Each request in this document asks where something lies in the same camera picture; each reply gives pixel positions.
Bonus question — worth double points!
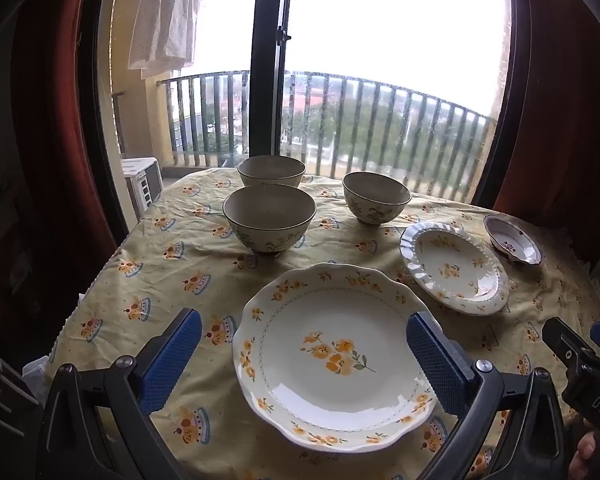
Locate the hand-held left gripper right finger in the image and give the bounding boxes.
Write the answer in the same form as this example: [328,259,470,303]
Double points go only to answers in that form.
[405,311,566,480]

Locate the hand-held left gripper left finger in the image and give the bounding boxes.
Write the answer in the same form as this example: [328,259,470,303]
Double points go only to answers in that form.
[36,307,203,480]

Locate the ribbed-rim yellow-flower plate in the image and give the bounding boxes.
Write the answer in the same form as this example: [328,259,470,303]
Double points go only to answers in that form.
[399,221,510,317]

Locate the small red-pattern white dish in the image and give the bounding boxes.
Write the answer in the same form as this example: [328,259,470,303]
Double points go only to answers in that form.
[482,214,543,266]

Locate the large scalloped yellow-flower plate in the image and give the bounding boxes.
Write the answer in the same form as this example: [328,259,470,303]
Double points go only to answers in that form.
[231,262,438,453]

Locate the cream floral bowl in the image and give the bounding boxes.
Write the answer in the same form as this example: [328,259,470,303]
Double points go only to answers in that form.
[342,171,412,226]
[237,155,307,189]
[223,183,317,253]

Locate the person's right hand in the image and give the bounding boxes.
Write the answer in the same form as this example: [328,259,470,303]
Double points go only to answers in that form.
[569,429,600,480]

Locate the yellow cake-print tablecloth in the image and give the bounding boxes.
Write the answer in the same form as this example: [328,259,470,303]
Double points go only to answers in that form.
[45,167,600,480]

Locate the white air conditioner unit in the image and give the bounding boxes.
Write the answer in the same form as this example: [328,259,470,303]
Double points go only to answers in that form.
[121,156,163,211]

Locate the red curtain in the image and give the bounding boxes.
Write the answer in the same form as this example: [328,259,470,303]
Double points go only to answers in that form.
[10,0,131,291]
[500,0,600,266]

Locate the grey balcony railing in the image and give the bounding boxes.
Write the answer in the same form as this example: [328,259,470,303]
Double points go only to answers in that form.
[157,71,496,201]

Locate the white hanging cloth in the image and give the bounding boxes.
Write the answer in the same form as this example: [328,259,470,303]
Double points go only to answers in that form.
[126,0,208,80]

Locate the black window frame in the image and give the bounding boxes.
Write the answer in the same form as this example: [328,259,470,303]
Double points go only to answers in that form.
[75,0,526,251]

